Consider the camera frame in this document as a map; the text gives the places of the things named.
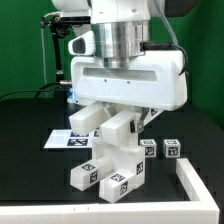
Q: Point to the grey camera on stand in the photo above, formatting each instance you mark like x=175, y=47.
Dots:
x=75, y=17

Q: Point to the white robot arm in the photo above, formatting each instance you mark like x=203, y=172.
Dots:
x=130, y=54

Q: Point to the white chair seat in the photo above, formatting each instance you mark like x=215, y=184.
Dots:
x=128, y=157

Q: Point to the white chair nut cube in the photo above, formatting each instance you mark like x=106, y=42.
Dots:
x=150, y=147
x=171, y=148

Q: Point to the black camera stand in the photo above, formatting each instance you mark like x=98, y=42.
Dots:
x=59, y=30

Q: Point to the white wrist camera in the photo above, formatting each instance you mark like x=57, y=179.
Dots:
x=83, y=45

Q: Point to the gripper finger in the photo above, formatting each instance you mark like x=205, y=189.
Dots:
x=137, y=125

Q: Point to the white chair back frame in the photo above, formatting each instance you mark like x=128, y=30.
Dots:
x=113, y=121

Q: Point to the white corner fence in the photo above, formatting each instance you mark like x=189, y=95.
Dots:
x=200, y=209

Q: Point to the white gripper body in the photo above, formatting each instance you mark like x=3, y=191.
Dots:
x=153, y=80

